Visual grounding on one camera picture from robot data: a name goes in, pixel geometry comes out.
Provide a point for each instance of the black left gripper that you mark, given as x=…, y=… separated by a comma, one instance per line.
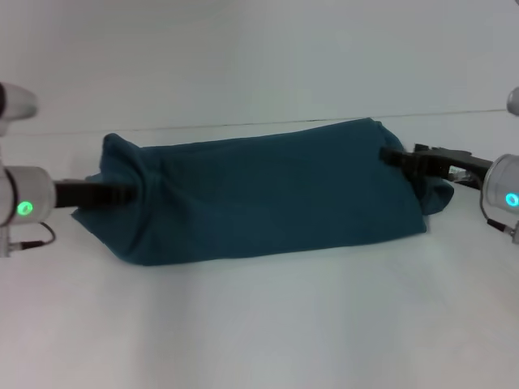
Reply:
x=81, y=194

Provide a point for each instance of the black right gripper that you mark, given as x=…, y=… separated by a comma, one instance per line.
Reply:
x=454, y=164

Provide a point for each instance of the teal t-shirt with FREE print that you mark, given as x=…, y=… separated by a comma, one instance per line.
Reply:
x=263, y=194

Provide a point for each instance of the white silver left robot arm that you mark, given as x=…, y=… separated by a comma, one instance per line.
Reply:
x=24, y=198

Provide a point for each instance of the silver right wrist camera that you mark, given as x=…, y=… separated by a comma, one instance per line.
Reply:
x=513, y=101

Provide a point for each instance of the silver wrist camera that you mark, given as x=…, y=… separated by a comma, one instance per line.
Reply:
x=18, y=103
x=513, y=101

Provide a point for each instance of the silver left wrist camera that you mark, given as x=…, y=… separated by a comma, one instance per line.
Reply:
x=18, y=103

